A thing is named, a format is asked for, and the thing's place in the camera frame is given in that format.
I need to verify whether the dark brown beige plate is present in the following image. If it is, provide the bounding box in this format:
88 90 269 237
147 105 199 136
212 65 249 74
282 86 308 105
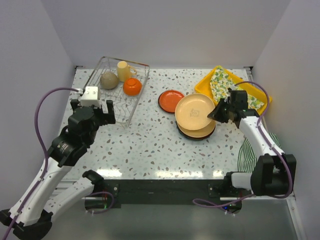
176 122 216 140

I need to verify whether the orange ceramic bowl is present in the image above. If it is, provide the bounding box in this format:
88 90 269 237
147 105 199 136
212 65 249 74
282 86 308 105
123 78 143 96

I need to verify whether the orange plate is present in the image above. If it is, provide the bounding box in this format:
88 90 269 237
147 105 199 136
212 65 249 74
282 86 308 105
157 89 186 113

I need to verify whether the teal embossed plate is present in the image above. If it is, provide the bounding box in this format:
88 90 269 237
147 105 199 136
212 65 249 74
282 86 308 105
178 130 214 141

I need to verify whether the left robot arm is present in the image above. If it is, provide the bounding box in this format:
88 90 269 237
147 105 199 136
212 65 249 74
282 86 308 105
0 99 116 240

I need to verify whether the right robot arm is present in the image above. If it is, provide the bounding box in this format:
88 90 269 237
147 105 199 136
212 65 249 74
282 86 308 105
208 89 297 199

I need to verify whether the lemon print cloth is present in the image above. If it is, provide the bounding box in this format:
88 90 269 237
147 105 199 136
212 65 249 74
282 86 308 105
210 65 264 110

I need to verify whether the beige small plate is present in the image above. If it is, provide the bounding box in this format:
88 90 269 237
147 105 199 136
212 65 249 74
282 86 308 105
99 71 119 90

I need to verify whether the yellow plastic tray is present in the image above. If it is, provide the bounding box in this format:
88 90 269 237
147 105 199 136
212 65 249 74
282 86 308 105
194 65 272 115

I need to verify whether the yellow ceramic mug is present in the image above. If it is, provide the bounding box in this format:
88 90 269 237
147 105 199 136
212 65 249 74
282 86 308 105
116 61 137 82

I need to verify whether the green striped cloth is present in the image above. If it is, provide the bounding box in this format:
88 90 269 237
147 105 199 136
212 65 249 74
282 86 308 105
236 132 282 173

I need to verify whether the chrome wire dish rack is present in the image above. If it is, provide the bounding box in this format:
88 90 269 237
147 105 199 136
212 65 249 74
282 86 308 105
85 56 150 128

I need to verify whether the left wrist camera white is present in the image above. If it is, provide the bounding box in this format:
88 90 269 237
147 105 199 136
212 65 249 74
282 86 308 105
76 86 101 108

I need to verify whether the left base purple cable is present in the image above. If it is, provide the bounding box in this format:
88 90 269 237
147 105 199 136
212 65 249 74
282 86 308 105
84 191 116 215

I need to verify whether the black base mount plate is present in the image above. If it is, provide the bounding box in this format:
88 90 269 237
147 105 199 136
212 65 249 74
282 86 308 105
93 179 246 208

